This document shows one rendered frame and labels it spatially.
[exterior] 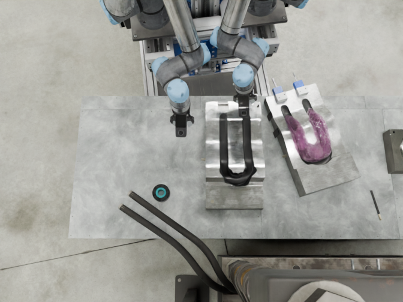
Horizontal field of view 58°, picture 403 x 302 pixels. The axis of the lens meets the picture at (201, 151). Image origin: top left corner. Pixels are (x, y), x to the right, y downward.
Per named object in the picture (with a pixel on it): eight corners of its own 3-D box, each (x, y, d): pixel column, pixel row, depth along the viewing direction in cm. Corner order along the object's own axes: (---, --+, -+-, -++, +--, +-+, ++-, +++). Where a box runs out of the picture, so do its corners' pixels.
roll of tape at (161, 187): (165, 182, 170) (165, 181, 167) (173, 197, 168) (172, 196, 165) (150, 190, 169) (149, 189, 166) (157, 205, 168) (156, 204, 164)
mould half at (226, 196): (205, 108, 180) (205, 97, 167) (257, 108, 180) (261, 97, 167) (205, 210, 167) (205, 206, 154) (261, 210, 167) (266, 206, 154)
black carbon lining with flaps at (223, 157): (217, 115, 172) (219, 107, 162) (252, 115, 171) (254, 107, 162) (219, 187, 162) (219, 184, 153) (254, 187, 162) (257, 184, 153)
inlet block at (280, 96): (267, 81, 180) (268, 76, 175) (276, 79, 181) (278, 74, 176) (276, 105, 177) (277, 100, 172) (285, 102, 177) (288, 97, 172)
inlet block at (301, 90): (286, 76, 181) (289, 71, 176) (296, 73, 181) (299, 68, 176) (296, 99, 178) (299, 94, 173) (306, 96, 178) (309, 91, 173)
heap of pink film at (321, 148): (280, 117, 172) (283, 111, 165) (315, 106, 173) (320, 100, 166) (300, 167, 166) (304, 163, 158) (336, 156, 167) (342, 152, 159)
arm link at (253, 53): (244, 29, 134) (231, 55, 134) (272, 42, 133) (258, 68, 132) (244, 38, 142) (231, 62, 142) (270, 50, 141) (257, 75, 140)
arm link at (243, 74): (258, 66, 131) (247, 87, 130) (258, 76, 141) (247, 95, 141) (238, 57, 132) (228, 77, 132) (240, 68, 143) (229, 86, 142)
